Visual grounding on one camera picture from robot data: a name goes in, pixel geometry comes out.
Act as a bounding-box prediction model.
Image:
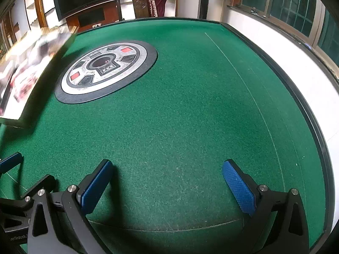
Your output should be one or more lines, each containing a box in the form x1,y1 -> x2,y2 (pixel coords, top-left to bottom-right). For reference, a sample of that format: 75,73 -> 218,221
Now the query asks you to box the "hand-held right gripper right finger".
222,159 -> 310,254

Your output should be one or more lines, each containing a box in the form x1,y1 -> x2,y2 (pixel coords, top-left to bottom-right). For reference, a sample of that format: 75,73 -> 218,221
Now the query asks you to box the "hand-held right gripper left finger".
28,159 -> 114,254

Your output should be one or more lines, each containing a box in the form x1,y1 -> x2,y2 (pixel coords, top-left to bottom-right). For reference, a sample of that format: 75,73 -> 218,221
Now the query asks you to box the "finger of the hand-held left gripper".
0,152 -> 24,175
0,174 -> 57,209

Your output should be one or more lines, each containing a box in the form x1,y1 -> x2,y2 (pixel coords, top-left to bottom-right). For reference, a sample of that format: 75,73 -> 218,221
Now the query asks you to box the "gold rimmed cardboard box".
0,26 -> 79,129

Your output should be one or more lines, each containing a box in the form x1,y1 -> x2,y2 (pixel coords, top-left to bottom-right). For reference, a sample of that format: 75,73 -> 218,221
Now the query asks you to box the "round table control panel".
54,40 -> 158,105

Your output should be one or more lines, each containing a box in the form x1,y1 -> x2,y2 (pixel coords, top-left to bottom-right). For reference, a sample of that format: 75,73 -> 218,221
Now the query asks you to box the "brown television cabinet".
66,3 -> 119,33

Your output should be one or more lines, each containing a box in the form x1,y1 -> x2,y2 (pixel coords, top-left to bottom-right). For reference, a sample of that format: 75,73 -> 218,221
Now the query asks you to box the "carved wooden chair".
110,0 -> 170,19

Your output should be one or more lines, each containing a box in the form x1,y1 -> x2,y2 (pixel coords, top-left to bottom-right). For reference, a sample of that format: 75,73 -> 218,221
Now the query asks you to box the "wooden framed window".
227,0 -> 339,68

